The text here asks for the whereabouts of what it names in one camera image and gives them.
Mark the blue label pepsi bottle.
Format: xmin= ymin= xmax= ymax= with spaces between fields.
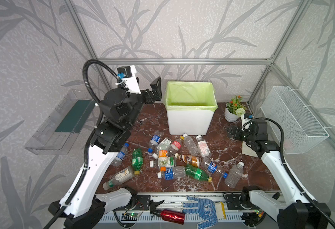
xmin=148 ymin=130 xmax=164 ymax=154

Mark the clear bottle white cap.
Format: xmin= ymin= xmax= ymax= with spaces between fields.
xmin=183 ymin=134 xmax=200 ymax=157
xmin=225 ymin=162 xmax=244 ymax=189

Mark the square green label bottle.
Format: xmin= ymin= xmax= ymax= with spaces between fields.
xmin=156 ymin=137 xmax=172 ymax=152

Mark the green plastic bottle yellow cap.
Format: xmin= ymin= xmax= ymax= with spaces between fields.
xmin=185 ymin=165 xmax=212 ymax=182

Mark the small green bottle yellow cap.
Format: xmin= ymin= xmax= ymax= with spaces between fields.
xmin=132 ymin=148 xmax=144 ymax=175

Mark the orange label clear bottle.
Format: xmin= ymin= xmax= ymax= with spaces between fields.
xmin=158 ymin=149 xmax=168 ymax=172

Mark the blue label water bottle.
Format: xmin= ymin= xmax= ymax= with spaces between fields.
xmin=157 ymin=166 xmax=186 ymax=180

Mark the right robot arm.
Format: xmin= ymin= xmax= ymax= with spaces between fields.
xmin=227 ymin=117 xmax=335 ymax=229

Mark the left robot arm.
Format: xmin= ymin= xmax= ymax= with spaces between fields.
xmin=46 ymin=59 xmax=162 ymax=229

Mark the white bin with green liner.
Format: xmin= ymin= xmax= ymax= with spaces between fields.
xmin=164 ymin=81 xmax=218 ymax=135

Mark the beige work glove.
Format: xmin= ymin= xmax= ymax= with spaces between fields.
xmin=242 ymin=142 xmax=258 ymax=157

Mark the potted plant white pot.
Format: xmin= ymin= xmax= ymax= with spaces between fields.
xmin=224 ymin=95 xmax=249 ymax=123

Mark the square red text label bottle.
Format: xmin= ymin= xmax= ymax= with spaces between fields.
xmin=196 ymin=135 xmax=211 ymax=157

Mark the pepsi bottle blue cap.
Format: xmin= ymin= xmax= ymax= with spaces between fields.
xmin=201 ymin=157 xmax=228 ymax=178

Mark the brown label tea bottle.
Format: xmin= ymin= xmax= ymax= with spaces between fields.
xmin=174 ymin=153 xmax=201 ymax=168

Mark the red label yellow cap bottle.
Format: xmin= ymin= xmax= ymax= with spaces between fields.
xmin=170 ymin=136 xmax=184 ymax=152

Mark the lime label white cap bottle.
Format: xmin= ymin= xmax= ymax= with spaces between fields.
xmin=150 ymin=157 xmax=177 ymax=168

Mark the blue cap clear bottle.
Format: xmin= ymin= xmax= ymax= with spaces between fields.
xmin=111 ymin=143 xmax=129 ymax=167

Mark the yellow sponge pad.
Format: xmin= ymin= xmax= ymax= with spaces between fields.
xmin=215 ymin=202 xmax=226 ymax=220

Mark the blue dotted knit glove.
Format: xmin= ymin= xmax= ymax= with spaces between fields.
xmin=182 ymin=196 xmax=218 ymax=229

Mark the red metal flask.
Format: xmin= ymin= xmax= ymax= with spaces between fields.
xmin=150 ymin=200 xmax=185 ymax=225

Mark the green circuit board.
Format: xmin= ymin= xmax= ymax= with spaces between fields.
xmin=122 ymin=211 xmax=143 ymax=221

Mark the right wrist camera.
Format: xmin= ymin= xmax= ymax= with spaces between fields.
xmin=241 ymin=113 xmax=253 ymax=131

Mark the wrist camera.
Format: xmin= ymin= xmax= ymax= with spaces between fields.
xmin=241 ymin=113 xmax=253 ymax=131
xmin=116 ymin=65 xmax=141 ymax=94

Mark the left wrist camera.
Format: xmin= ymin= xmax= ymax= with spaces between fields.
xmin=116 ymin=65 xmax=141 ymax=94

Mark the white wire mesh basket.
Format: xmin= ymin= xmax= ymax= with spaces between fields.
xmin=261 ymin=86 xmax=329 ymax=155

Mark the clear acrylic wall shelf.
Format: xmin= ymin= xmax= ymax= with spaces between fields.
xmin=24 ymin=89 xmax=95 ymax=156

